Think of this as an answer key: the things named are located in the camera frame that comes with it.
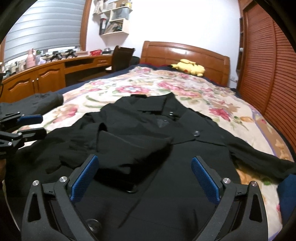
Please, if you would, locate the pink bottle on desk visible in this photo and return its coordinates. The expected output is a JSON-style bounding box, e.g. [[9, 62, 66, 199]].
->
[[26, 49, 36, 69]]

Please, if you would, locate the folded navy blue garment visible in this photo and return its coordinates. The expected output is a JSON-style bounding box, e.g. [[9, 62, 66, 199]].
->
[[277, 174, 296, 225]]

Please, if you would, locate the grey window blind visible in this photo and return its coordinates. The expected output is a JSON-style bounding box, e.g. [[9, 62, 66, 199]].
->
[[4, 0, 85, 62]]

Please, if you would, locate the yellow Pikachu plush toy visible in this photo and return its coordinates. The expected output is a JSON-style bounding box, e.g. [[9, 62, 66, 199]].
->
[[171, 59, 205, 77]]

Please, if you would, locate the white wall shelf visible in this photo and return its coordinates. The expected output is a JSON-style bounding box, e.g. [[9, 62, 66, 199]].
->
[[93, 1, 132, 37]]

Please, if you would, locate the red basket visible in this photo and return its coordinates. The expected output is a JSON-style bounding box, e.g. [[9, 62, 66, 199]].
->
[[90, 49, 102, 56]]

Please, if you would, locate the wooden desk with cabinets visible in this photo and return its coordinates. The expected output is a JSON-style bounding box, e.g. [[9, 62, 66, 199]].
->
[[1, 54, 112, 103]]

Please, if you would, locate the wooden bed headboard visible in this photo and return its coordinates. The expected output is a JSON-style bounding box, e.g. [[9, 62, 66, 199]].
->
[[140, 41, 230, 86]]

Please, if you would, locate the folded black jacket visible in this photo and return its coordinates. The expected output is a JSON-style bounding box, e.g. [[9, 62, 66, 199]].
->
[[1, 91, 64, 118]]

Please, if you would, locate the wooden louvered wardrobe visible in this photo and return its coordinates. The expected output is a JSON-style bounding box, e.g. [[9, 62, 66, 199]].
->
[[238, 1, 295, 149]]

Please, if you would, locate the black double-breasted coat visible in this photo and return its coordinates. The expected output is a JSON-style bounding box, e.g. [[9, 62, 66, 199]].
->
[[4, 93, 295, 240]]

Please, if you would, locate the floral bed blanket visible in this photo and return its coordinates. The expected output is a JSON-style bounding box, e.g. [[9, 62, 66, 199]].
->
[[41, 66, 295, 240]]

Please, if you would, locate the dark wooden chair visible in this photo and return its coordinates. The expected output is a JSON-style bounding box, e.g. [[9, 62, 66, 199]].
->
[[105, 46, 140, 73]]

